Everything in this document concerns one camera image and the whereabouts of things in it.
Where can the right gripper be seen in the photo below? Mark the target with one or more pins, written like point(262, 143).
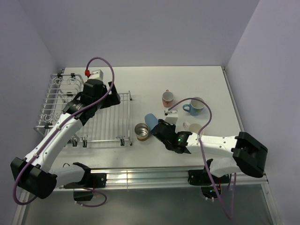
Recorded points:
point(173, 126)

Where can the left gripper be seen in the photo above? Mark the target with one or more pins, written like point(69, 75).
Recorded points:
point(112, 99)

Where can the blue cup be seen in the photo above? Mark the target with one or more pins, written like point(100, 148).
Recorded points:
point(151, 120)

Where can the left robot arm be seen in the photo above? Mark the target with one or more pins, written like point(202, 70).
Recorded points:
point(33, 172)

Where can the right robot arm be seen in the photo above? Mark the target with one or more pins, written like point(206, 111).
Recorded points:
point(241, 153)

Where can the steel cup brown base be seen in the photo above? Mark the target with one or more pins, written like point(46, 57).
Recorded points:
point(142, 131)

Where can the white mug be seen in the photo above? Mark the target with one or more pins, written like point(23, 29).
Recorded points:
point(193, 127)

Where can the pink mug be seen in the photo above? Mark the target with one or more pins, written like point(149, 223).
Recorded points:
point(167, 98)

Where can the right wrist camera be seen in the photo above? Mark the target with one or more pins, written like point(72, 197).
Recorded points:
point(171, 117)

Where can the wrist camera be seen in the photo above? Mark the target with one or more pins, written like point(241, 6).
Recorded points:
point(171, 117)
point(97, 74)

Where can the metal wire dish rack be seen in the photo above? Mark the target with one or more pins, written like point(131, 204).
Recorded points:
point(110, 125)

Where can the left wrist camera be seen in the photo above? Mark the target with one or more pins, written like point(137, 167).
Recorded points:
point(97, 74)

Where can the blue mug with handle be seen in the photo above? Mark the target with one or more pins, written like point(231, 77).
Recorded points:
point(194, 107)

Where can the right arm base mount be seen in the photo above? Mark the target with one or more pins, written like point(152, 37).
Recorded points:
point(201, 178)

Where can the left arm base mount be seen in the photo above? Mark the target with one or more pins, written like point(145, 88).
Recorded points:
point(91, 187)

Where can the aluminium rail frame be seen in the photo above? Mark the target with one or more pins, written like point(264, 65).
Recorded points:
point(148, 184)

